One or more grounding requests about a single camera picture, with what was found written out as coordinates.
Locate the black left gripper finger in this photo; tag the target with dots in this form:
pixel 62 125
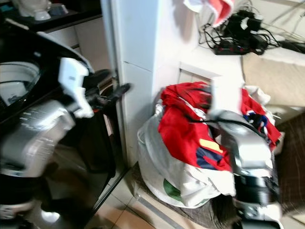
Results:
pixel 122 88
pixel 106 102

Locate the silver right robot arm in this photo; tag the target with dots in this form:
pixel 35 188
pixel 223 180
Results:
pixel 250 157

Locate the black top-load washing machine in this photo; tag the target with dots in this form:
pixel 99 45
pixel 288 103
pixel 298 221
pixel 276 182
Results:
pixel 14 57

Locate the white kitchen cabinet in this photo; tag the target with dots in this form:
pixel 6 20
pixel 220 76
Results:
pixel 93 40

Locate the red garment with yellow stripe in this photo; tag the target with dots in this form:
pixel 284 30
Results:
pixel 181 129

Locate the black power strip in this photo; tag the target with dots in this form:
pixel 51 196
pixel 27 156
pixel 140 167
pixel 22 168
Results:
pixel 238 47

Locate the black kitchen countertop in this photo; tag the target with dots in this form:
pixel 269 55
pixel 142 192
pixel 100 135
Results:
pixel 76 16

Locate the beige cushion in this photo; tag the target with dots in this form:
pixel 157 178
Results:
pixel 276 81

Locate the white laundry bag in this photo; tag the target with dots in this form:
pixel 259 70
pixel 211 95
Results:
pixel 152 162

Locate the small bluish bowl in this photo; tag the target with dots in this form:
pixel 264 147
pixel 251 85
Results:
pixel 59 9

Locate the red and white cloth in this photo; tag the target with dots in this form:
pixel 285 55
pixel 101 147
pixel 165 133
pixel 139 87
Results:
pixel 219 9

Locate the white ceramic container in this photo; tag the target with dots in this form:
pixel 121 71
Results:
pixel 33 7

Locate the brown woven rug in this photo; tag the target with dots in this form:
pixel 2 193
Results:
pixel 290 162

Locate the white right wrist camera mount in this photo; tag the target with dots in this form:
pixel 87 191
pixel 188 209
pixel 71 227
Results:
pixel 226 95

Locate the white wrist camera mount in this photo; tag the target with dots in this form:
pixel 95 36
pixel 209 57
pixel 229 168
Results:
pixel 226 95
pixel 74 78

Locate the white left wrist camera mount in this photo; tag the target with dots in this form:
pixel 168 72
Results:
pixel 74 78

